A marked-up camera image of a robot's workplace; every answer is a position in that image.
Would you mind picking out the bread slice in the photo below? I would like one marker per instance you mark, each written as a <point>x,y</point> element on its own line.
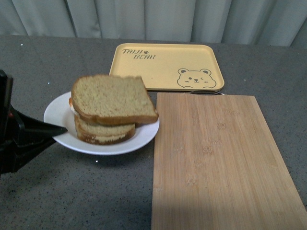
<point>112,100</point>
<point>102,134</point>

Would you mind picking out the bamboo cutting board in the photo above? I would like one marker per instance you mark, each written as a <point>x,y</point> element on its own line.
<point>217,167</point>

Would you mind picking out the fried egg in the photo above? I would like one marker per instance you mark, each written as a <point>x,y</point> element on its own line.
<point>71,106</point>

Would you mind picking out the metal cutting board handle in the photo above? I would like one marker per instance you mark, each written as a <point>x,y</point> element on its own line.
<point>205,92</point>

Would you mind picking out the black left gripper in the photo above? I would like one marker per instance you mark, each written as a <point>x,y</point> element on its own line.
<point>21,138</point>

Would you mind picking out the white round plate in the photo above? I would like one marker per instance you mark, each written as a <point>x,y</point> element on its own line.
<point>59,113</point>

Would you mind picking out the grey curtain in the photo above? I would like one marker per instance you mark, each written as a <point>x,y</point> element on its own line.
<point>253,22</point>

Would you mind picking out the yellow bear tray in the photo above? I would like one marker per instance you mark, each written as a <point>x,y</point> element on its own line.
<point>169,67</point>

